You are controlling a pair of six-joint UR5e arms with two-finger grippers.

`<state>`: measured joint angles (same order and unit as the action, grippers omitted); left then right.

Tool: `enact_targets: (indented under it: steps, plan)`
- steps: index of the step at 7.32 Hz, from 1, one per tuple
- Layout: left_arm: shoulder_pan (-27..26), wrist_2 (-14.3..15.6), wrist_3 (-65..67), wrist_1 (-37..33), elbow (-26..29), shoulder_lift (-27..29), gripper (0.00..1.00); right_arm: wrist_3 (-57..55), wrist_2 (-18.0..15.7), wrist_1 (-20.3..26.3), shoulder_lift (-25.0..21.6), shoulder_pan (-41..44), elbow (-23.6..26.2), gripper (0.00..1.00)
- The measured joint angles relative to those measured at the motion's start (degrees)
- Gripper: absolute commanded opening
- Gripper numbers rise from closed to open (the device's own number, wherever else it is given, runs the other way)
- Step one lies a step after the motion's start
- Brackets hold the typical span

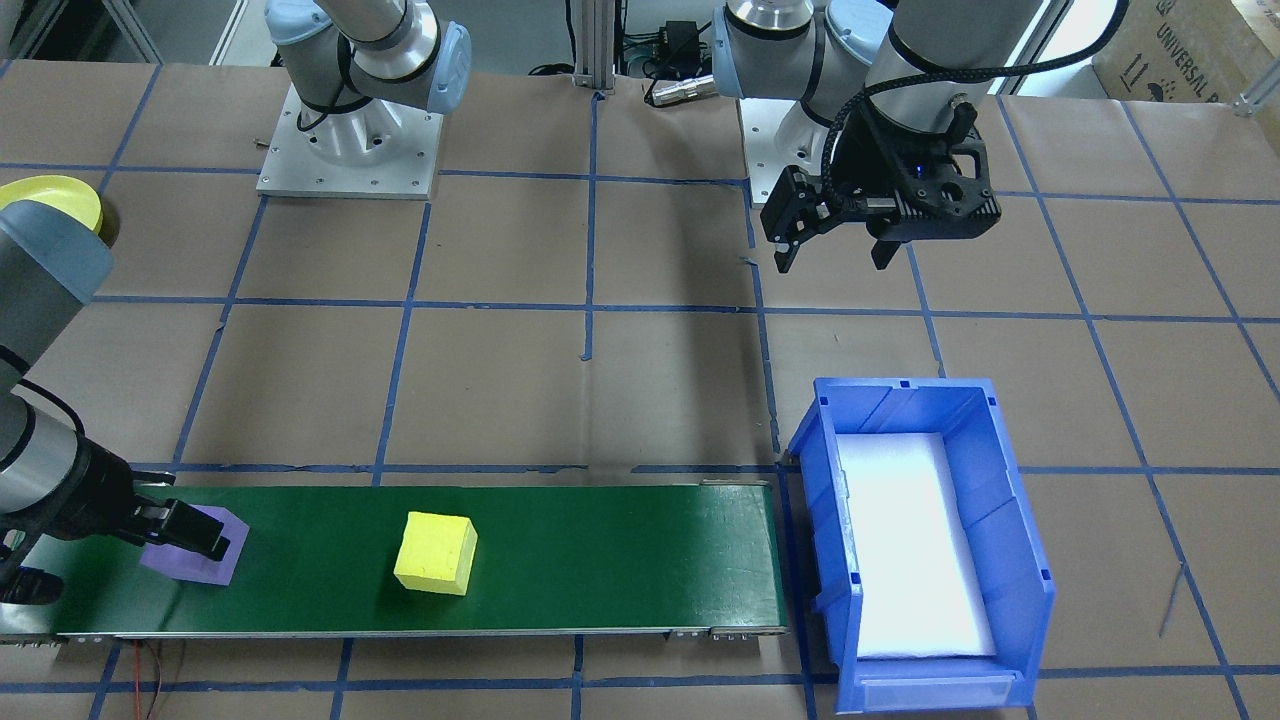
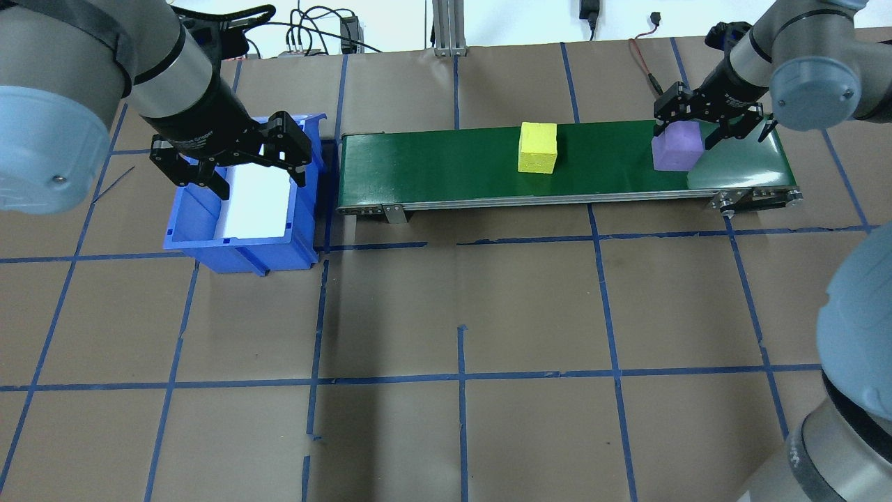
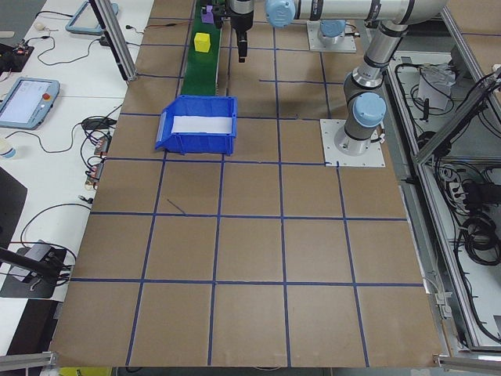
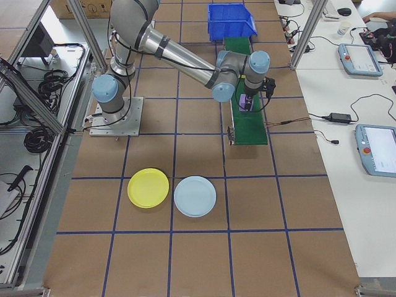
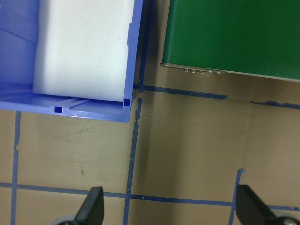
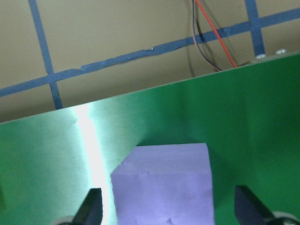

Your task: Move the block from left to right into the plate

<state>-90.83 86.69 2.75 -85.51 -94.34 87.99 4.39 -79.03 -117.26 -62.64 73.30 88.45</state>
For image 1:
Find purple foam block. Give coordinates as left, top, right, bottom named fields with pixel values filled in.
left=138, top=505, right=250, bottom=587

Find yellow foam block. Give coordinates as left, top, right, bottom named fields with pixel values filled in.
left=393, top=511, right=479, bottom=597

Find yellow plate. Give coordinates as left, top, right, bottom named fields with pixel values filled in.
left=0, top=175, right=104, bottom=241

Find silver cylindrical connector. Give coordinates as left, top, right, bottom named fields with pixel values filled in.
left=645, top=78, right=717, bottom=107

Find black power adapter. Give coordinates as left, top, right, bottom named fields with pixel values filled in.
left=660, top=20, right=702, bottom=67

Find blue plastic storage bin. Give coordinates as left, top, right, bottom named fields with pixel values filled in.
left=786, top=377, right=1057, bottom=715

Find white foam bin liner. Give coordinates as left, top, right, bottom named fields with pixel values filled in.
left=833, top=431, right=998, bottom=661

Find brown cardboard box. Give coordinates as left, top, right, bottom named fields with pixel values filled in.
left=1092, top=0, right=1280, bottom=107

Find green conveyor belt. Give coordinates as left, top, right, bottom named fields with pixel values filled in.
left=0, top=478, right=791, bottom=643

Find white square base plate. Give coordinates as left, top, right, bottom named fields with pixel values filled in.
left=256, top=83, right=444, bottom=201
left=738, top=95, right=851, bottom=187

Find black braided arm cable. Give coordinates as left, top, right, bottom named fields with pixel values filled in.
left=822, top=0, right=1133, bottom=186

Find red conveyor power wires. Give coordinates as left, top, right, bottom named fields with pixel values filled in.
left=130, top=640, right=191, bottom=720

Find aluminium profile post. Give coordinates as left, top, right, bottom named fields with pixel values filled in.
left=568, top=0, right=623, bottom=96

